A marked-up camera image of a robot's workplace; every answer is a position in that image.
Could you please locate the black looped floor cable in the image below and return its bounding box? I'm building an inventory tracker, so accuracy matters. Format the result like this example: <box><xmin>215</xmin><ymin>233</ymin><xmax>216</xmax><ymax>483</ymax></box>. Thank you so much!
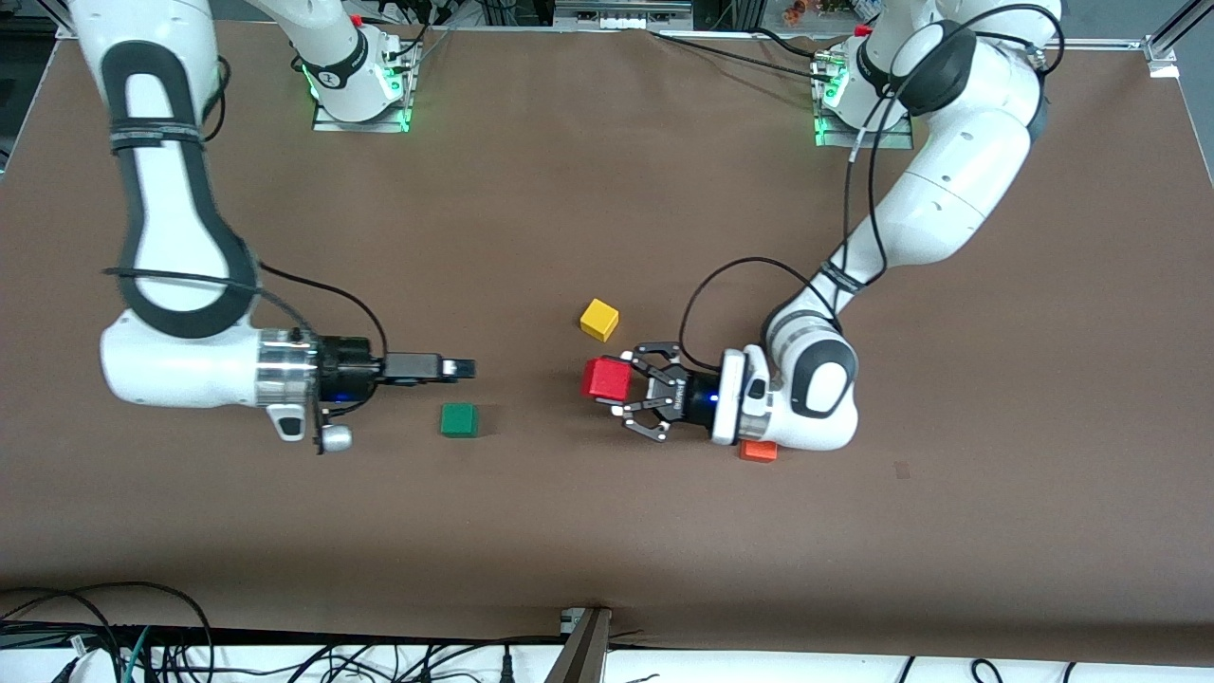
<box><xmin>0</xmin><ymin>581</ymin><xmax>217</xmax><ymax>683</ymax></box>

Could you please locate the green floor cable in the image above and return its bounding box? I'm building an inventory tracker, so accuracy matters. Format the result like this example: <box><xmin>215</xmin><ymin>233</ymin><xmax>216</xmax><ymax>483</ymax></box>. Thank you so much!
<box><xmin>120</xmin><ymin>624</ymin><xmax>155</xmax><ymax>683</ymax></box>

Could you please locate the black cable on table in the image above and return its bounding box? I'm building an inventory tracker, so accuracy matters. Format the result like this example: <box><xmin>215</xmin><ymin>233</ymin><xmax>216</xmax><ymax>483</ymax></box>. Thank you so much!
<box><xmin>651</xmin><ymin>28</ymin><xmax>821</xmax><ymax>81</ymax></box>

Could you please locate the aluminium frame corner post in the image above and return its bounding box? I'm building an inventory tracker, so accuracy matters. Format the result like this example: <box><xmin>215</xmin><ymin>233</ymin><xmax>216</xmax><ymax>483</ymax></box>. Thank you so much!
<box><xmin>1142</xmin><ymin>0</ymin><xmax>1214</xmax><ymax>80</ymax></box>

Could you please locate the yellow wooden block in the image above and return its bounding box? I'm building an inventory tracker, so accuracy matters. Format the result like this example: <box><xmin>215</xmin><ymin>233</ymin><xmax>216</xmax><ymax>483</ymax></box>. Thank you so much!
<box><xmin>579</xmin><ymin>297</ymin><xmax>621</xmax><ymax>343</ymax></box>

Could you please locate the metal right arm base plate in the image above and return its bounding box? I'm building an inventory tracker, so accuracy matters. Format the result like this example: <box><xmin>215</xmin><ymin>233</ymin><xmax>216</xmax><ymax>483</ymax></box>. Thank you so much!
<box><xmin>311</xmin><ymin>36</ymin><xmax>421</xmax><ymax>134</ymax></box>

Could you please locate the aluminium frame rail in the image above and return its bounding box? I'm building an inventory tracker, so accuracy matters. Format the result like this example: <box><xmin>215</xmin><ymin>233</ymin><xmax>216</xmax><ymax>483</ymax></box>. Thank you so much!
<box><xmin>553</xmin><ymin>0</ymin><xmax>695</xmax><ymax>30</ymax></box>

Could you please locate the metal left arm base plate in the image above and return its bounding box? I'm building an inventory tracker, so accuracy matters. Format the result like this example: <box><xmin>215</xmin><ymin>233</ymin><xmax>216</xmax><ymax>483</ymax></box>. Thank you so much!
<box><xmin>812</xmin><ymin>49</ymin><xmax>915</xmax><ymax>151</ymax></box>

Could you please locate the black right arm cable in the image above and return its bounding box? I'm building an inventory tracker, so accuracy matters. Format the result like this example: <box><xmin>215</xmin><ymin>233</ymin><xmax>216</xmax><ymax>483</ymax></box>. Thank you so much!
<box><xmin>102</xmin><ymin>264</ymin><xmax>390</xmax><ymax>360</ymax></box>

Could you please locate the red wooden block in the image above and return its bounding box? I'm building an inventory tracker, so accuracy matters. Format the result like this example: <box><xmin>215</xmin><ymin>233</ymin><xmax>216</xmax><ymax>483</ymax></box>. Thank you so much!
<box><xmin>580</xmin><ymin>356</ymin><xmax>634</xmax><ymax>402</ymax></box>

